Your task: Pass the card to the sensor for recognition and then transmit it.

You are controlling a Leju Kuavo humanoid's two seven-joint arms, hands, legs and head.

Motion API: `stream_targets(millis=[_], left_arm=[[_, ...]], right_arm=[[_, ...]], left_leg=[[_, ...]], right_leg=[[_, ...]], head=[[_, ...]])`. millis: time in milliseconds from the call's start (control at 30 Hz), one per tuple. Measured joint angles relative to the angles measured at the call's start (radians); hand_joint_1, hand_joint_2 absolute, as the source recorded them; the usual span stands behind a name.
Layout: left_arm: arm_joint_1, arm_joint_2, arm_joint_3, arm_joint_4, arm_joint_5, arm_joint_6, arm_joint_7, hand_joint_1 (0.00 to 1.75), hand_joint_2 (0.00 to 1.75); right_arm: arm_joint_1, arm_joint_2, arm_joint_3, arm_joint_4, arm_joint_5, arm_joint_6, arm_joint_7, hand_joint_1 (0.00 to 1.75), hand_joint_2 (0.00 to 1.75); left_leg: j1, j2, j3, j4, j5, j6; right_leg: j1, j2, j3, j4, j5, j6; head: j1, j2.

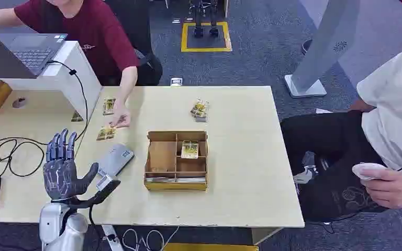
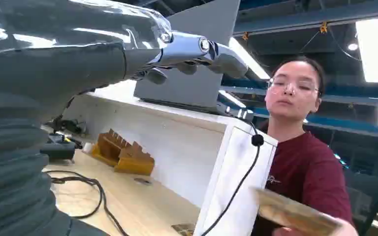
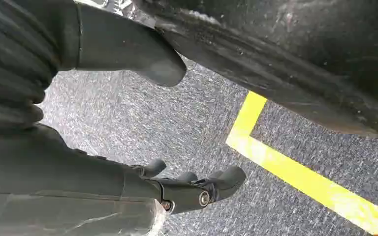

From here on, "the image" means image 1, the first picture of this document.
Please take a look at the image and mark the person's hand with controller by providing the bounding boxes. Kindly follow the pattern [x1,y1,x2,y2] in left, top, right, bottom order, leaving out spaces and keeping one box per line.
[360,168,402,210]

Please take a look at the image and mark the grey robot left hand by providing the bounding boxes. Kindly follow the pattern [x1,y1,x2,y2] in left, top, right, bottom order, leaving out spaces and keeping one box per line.
[42,129,100,201]

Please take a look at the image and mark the person's hand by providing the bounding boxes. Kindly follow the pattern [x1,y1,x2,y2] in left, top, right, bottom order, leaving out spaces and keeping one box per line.
[109,108,132,129]

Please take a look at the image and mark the yellow printed card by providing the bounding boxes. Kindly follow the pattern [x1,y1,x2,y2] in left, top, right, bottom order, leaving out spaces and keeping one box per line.
[96,126,117,141]
[181,140,199,159]
[102,97,117,117]

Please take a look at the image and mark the white handheld controller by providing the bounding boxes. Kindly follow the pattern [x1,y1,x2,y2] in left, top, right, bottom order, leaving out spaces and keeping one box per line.
[351,162,388,181]

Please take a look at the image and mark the wooden compartment box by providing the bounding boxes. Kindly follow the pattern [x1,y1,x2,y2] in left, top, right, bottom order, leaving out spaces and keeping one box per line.
[143,130,209,192]

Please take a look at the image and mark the white desk riser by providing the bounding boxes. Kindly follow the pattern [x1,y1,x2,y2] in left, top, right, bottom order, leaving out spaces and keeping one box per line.
[0,40,103,121]

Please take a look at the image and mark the person with controller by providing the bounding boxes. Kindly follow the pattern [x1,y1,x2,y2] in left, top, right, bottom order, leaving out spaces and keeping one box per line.
[280,42,402,223]

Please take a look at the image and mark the stack of printed cards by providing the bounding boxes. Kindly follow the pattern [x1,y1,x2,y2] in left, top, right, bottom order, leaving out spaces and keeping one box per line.
[190,99,210,123]

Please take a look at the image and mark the black office chair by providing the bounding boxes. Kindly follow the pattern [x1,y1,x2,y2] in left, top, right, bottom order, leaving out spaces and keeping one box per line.
[104,0,164,87]

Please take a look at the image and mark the white power strip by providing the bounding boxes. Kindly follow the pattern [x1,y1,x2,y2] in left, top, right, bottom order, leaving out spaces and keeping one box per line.
[100,224,125,251]

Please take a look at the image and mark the yellow floor tape square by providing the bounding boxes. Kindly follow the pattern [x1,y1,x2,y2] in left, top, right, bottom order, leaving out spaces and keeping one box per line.
[181,21,233,53]

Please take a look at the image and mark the dark grey laptop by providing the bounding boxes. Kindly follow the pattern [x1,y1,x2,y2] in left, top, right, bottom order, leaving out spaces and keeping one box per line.
[0,20,69,79]

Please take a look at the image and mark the black robot legs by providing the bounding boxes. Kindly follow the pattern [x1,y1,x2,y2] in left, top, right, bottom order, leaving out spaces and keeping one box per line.
[188,0,221,38]

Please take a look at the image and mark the yellow floor tape strip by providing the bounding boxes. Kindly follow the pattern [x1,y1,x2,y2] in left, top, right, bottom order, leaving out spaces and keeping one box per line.
[162,243,260,251]

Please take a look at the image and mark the white standing pillar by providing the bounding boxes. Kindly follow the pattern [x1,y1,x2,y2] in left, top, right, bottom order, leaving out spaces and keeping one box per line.
[284,0,362,99]

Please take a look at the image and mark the dark shoe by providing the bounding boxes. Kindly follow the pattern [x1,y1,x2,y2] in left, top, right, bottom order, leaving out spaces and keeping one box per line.
[301,38,314,55]

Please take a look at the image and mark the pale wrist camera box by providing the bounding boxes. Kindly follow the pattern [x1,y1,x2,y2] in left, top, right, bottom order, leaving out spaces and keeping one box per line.
[96,143,135,191]

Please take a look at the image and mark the white cable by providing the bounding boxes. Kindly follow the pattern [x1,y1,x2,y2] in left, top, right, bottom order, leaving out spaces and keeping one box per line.
[121,226,181,251]

